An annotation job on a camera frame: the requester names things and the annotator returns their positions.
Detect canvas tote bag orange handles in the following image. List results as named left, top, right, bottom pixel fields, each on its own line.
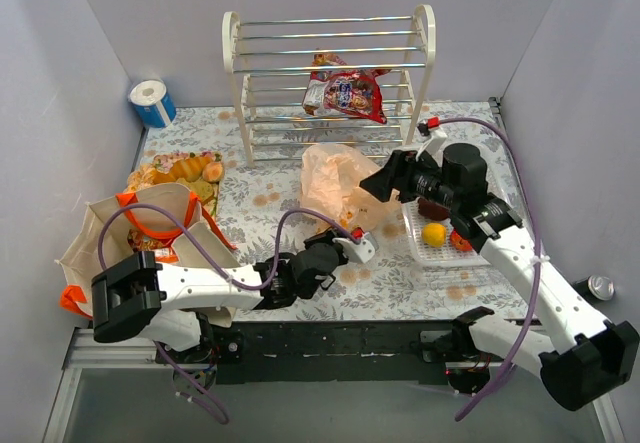
left=58, top=182, right=239, bottom=318

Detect large red snack bag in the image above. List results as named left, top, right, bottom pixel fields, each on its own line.
left=127, top=229, right=171, bottom=252

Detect bread loaf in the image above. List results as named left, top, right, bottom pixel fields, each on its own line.
left=168, top=156, right=213, bottom=181

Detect floral bread tray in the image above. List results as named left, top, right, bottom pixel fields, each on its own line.
left=125, top=151, right=225, bottom=217

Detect red candy bag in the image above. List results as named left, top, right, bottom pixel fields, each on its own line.
left=302, top=53, right=390, bottom=124

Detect orange snack packet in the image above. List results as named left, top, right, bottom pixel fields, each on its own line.
left=152, top=247, right=179, bottom=264

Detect peach plastic grocery bag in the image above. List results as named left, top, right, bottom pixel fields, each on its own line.
left=299, top=143, right=400, bottom=230

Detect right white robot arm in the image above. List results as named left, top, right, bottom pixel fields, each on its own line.
left=360, top=143, right=639, bottom=411

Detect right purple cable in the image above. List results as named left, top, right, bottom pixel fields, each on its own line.
left=429, top=116, right=546, bottom=422

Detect red apple toy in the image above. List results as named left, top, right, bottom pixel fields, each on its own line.
left=449, top=230, right=473, bottom=252

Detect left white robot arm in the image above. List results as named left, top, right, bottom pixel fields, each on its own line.
left=91, top=230, right=351, bottom=352

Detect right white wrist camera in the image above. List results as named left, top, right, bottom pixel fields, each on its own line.
left=416, top=117, right=447, bottom=159

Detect toilet paper roll blue wrap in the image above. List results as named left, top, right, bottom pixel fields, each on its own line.
left=128, top=80, right=177, bottom=129

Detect dark red beet toy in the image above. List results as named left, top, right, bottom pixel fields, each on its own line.
left=418, top=198, right=449, bottom=221

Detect white plastic basket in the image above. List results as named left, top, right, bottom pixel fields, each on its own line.
left=399, top=162, right=521, bottom=268

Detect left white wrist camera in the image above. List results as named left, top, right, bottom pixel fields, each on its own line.
left=332, top=232, right=379, bottom=264

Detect white metal shelf rack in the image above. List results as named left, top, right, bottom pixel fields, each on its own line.
left=222, top=4, right=436, bottom=167

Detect yellow lemon toy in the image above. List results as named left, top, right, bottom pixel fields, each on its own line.
left=421, top=222, right=448, bottom=248

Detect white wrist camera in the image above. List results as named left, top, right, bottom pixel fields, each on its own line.
left=332, top=232, right=379, bottom=264
left=416, top=117, right=447, bottom=159

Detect metal can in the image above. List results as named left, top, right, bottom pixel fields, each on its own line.
left=572, top=275, right=615, bottom=302

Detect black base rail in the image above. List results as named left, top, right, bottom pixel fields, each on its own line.
left=154, top=320, right=511, bottom=387

